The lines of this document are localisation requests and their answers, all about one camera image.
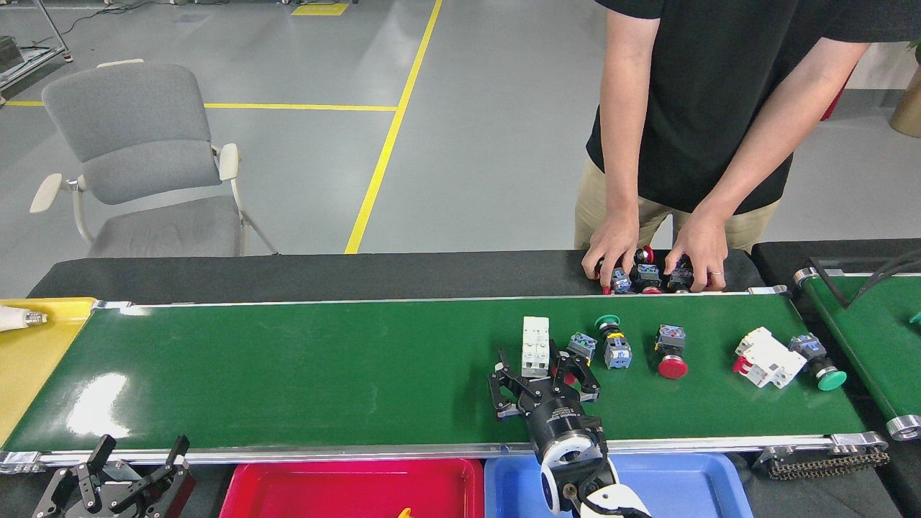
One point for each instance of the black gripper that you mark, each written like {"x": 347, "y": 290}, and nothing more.
{"x": 565, "y": 421}

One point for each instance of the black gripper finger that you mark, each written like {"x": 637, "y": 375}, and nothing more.
{"x": 167, "y": 464}
{"x": 90, "y": 478}

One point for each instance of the black collar push button switch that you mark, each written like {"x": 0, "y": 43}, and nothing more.
{"x": 581, "y": 347}

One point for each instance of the green button yellow label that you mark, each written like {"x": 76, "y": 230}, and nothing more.
{"x": 617, "y": 352}

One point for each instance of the small red push button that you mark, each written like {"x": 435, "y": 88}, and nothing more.
{"x": 621, "y": 280}

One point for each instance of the blue grey switch block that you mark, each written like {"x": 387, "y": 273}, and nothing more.
{"x": 680, "y": 279}

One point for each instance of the white circuit breaker red tabs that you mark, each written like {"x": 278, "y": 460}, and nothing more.
{"x": 770, "y": 357}

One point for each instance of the green mushroom push button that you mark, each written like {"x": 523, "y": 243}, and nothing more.
{"x": 831, "y": 379}

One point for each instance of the person's left forearm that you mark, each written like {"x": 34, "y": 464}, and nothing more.
{"x": 777, "y": 129}

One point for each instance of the person's right forearm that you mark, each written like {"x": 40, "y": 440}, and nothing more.
{"x": 622, "y": 144}

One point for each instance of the yellow plastic tray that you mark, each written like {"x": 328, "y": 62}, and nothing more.
{"x": 36, "y": 374}

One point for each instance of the red plastic tray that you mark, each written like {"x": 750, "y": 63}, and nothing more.
{"x": 324, "y": 493}

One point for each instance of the blue plastic tray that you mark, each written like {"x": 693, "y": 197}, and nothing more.
{"x": 683, "y": 489}

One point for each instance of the green feeder conveyor belt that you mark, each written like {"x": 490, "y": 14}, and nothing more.
{"x": 863, "y": 338}

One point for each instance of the person's right hand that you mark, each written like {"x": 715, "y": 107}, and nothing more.
{"x": 611, "y": 244}

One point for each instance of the white light bulb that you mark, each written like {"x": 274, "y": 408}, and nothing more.
{"x": 14, "y": 318}

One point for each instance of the grey fabric armchair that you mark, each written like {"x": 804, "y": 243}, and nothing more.
{"x": 137, "y": 137}

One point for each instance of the person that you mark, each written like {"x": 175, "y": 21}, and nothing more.
{"x": 719, "y": 108}

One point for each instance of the metal rack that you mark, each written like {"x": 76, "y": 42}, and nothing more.
{"x": 29, "y": 61}

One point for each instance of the black equipment box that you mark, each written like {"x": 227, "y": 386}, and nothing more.
{"x": 7, "y": 54}

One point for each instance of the potted plant gold pot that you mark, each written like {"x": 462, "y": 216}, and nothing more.
{"x": 908, "y": 108}

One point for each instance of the black guide frame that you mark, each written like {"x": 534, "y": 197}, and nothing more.
{"x": 899, "y": 265}

